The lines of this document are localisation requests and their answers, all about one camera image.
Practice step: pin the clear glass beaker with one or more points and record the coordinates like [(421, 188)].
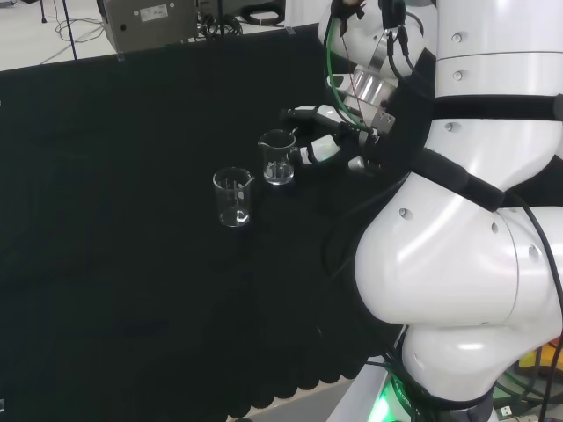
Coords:
[(233, 218), (279, 176)]

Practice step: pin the black tripod pole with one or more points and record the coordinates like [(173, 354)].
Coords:
[(69, 31)]

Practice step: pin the yellow stop button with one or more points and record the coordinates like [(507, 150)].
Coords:
[(530, 362)]

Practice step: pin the clear cloth clip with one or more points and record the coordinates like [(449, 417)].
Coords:
[(289, 30)]

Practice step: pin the black cloth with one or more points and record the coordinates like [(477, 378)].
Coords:
[(110, 264)]

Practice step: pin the grey metal box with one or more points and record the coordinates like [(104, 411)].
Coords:
[(149, 22)]

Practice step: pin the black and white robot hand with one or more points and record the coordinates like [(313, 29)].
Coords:
[(325, 145)]

